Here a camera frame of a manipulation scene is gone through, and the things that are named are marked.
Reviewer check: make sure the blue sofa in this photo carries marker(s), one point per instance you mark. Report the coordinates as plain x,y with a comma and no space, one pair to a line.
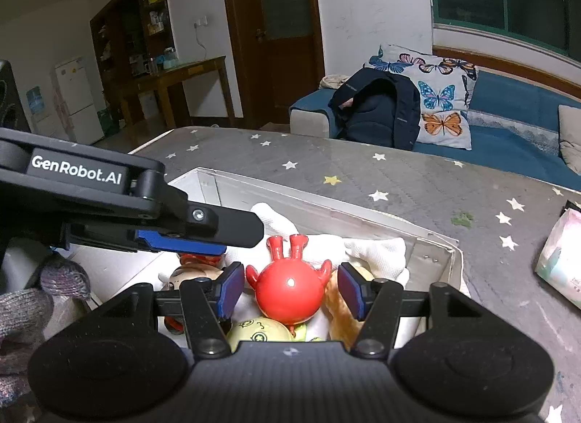
508,141

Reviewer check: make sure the orange plush toy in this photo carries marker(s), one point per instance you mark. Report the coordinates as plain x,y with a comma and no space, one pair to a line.
338,314

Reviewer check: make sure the cartoon figure toy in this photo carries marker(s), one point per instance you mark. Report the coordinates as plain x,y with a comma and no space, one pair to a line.
199,268

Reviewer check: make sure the person's left hand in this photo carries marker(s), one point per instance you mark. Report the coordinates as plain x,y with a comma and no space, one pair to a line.
22,332

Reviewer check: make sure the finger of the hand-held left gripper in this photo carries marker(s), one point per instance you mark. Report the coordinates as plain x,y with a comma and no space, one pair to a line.
227,225
181,243

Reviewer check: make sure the white wall socket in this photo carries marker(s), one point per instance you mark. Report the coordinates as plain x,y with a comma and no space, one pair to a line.
201,22

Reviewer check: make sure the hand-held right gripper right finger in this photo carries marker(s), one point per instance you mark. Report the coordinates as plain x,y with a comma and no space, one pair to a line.
349,291

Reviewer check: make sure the grey speaker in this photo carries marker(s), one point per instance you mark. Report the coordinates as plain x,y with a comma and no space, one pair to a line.
11,100

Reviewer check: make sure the white cloth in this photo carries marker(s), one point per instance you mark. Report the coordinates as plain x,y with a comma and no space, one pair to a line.
376,255

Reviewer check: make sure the white refrigerator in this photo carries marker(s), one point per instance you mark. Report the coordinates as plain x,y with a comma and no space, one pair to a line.
77,100

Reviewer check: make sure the red round toy figure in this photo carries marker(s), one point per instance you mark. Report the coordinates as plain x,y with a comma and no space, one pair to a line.
288,291

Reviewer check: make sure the beige cushion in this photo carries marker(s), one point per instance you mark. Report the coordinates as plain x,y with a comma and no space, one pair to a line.
571,132

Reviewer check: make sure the wooden shelf cabinet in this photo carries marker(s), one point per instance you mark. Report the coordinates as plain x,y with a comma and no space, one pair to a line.
131,18

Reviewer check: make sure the small black item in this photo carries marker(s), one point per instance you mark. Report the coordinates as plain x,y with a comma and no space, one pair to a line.
573,206

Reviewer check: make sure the dark blue backpack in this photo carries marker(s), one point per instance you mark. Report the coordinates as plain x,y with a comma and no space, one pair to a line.
376,114

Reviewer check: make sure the metal kettle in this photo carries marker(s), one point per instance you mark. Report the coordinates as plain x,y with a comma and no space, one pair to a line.
150,66

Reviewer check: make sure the wooden table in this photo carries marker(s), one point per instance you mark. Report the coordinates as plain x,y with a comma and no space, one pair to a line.
190,71

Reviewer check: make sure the brown wooden door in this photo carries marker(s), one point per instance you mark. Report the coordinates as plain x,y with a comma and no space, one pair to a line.
281,64

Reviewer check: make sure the butterfly print pillow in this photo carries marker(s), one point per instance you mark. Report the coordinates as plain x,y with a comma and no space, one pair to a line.
442,100

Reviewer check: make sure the grey star-printed blanket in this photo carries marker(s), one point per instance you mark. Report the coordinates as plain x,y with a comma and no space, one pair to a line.
408,177

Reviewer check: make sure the white cardboard box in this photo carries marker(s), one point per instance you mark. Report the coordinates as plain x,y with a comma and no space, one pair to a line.
317,209

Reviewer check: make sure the green yellow ball toy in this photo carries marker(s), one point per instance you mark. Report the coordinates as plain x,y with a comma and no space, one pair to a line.
258,334

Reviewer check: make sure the beige cloth on sofa arm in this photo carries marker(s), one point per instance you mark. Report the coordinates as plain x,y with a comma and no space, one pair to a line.
333,81

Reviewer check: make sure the blue lidded container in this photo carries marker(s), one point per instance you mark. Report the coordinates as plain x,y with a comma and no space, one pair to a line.
169,62

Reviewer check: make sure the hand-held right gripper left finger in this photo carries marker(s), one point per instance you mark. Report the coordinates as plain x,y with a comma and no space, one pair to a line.
229,289

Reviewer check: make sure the pastel tissue packet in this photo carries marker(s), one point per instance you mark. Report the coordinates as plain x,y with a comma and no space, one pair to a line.
560,259

